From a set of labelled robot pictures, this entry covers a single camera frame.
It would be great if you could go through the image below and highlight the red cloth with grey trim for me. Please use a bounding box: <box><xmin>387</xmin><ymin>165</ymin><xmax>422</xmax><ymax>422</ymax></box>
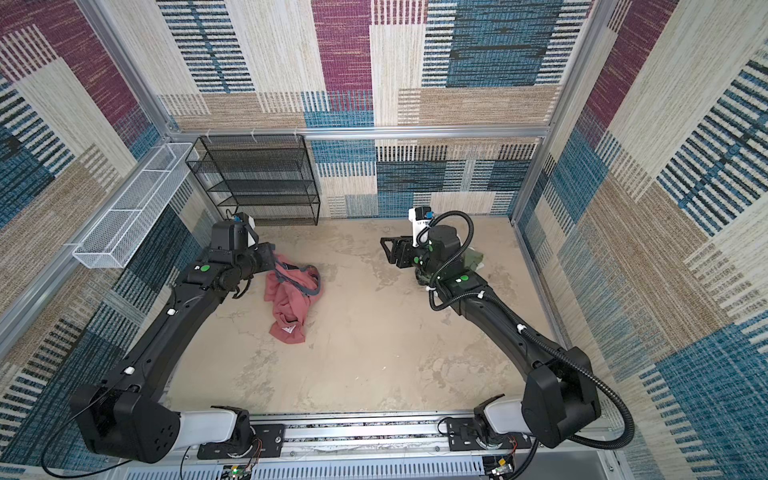
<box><xmin>264</xmin><ymin>255</ymin><xmax>323</xmax><ymax>345</ymax></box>

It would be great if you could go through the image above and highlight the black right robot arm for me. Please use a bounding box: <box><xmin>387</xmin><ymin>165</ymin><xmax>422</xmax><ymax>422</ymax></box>
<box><xmin>380</xmin><ymin>225</ymin><xmax>601</xmax><ymax>448</ymax></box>

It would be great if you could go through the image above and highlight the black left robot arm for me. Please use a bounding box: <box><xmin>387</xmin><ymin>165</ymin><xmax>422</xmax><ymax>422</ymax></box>
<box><xmin>70</xmin><ymin>213</ymin><xmax>275</xmax><ymax>463</ymax></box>

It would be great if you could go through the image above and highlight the green cloth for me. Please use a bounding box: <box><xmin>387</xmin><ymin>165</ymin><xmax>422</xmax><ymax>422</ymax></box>
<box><xmin>416</xmin><ymin>247</ymin><xmax>485</xmax><ymax>287</ymax></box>

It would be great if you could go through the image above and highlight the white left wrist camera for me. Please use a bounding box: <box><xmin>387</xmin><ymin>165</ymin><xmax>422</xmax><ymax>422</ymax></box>
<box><xmin>233</xmin><ymin>212</ymin><xmax>259</xmax><ymax>248</ymax></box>

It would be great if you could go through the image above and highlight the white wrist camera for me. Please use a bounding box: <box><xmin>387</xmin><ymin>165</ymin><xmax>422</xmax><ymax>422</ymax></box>
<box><xmin>233</xmin><ymin>212</ymin><xmax>259</xmax><ymax>248</ymax></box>
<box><xmin>408</xmin><ymin>206</ymin><xmax>434</xmax><ymax>245</ymax></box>

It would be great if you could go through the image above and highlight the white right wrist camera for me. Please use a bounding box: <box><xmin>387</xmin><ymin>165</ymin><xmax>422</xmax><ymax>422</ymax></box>
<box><xmin>408</xmin><ymin>206</ymin><xmax>434</xmax><ymax>245</ymax></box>

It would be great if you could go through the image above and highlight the black wire shelf rack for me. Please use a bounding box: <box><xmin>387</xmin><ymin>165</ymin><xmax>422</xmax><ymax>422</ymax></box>
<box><xmin>185</xmin><ymin>134</ymin><xmax>321</xmax><ymax>226</ymax></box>

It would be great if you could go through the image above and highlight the white mesh wall basket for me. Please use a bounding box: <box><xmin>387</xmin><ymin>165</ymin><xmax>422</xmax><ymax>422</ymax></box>
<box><xmin>73</xmin><ymin>143</ymin><xmax>192</xmax><ymax>269</ymax></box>

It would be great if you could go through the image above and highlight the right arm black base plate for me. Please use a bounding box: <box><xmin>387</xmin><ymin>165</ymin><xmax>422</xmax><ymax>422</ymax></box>
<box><xmin>436</xmin><ymin>416</ymin><xmax>533</xmax><ymax>451</ymax></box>

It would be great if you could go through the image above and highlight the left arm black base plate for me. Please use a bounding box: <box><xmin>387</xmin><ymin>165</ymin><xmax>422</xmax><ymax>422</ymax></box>
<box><xmin>196</xmin><ymin>424</ymin><xmax>286</xmax><ymax>460</ymax></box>

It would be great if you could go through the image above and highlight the aluminium front mounting rail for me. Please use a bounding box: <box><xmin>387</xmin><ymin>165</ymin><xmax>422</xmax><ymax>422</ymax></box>
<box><xmin>107</xmin><ymin>409</ymin><xmax>619</xmax><ymax>480</ymax></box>

